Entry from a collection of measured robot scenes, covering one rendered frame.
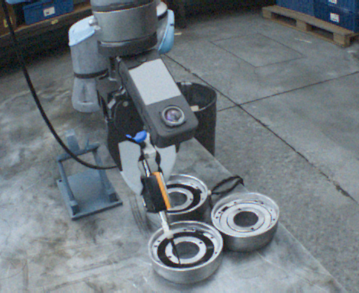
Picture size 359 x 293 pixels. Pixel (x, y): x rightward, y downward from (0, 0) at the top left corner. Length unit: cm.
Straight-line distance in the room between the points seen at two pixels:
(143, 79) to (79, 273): 33
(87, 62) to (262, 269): 66
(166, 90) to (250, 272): 30
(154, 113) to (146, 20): 10
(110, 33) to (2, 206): 48
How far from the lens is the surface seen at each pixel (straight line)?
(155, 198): 56
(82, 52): 105
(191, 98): 211
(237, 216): 69
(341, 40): 410
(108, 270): 66
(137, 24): 47
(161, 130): 44
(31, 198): 84
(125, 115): 51
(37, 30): 399
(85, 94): 110
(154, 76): 48
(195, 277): 60
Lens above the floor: 128
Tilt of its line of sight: 32 degrees down
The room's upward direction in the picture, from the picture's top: 6 degrees counter-clockwise
